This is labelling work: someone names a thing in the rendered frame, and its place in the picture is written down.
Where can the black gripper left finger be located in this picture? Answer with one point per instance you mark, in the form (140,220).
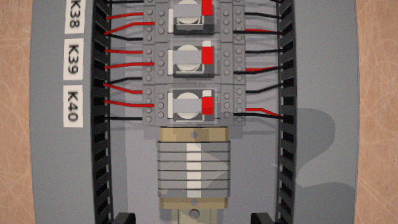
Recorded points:
(124,218)

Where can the grey relay panel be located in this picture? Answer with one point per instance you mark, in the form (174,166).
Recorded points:
(138,156)

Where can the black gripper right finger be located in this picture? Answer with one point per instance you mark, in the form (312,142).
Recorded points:
(262,218)

